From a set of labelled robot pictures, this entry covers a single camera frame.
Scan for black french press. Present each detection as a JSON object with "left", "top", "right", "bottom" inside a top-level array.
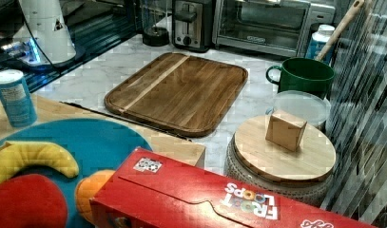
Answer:
[{"left": 140, "top": 0, "right": 169, "bottom": 47}]

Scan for teal round plate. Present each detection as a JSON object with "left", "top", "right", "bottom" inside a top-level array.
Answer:
[{"left": 0, "top": 119, "right": 150, "bottom": 228}]

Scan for yellow toy banana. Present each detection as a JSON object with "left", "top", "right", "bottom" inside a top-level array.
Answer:
[{"left": 0, "top": 141, "right": 79, "bottom": 183}]

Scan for red Froot Loops box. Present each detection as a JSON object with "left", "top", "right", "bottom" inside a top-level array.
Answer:
[{"left": 90, "top": 148, "right": 376, "bottom": 228}]

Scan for red toy apple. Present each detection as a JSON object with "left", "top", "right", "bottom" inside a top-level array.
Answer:
[{"left": 0, "top": 174, "right": 68, "bottom": 228}]

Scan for grey woven canister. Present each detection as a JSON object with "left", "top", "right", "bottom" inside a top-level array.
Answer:
[{"left": 224, "top": 139, "right": 333, "bottom": 207}]

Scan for wooden canister lid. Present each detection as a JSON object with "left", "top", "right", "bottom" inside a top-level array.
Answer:
[{"left": 233, "top": 115, "right": 336, "bottom": 183}]

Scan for wooden cutting board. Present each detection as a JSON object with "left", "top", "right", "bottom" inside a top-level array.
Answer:
[{"left": 104, "top": 52, "right": 248, "bottom": 138}]

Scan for wooden spoon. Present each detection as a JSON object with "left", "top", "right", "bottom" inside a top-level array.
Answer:
[{"left": 316, "top": 0, "right": 365, "bottom": 61}]

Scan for blue salt shaker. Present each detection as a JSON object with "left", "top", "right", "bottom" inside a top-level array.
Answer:
[{"left": 0, "top": 69, "right": 37, "bottom": 127}]

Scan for silver toaster oven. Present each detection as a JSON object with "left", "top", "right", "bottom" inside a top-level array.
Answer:
[{"left": 212, "top": 0, "right": 336, "bottom": 57}]

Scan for orange toy fruit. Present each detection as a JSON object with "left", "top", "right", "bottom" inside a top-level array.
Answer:
[{"left": 74, "top": 170, "right": 115, "bottom": 224}]

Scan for green mug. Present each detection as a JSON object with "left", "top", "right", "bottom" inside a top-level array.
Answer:
[{"left": 265, "top": 57, "right": 335, "bottom": 99}]

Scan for blue white bottle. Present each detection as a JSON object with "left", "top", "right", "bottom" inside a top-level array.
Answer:
[{"left": 305, "top": 25, "right": 335, "bottom": 59}]

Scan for black silver toaster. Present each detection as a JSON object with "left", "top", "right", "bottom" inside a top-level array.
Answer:
[{"left": 172, "top": 0, "right": 214, "bottom": 52}]

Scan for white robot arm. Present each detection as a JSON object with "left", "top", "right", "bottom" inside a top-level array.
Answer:
[{"left": 13, "top": 0, "right": 76, "bottom": 67}]

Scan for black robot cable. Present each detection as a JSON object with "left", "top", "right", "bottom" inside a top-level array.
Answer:
[{"left": 17, "top": 0, "right": 87, "bottom": 69}]

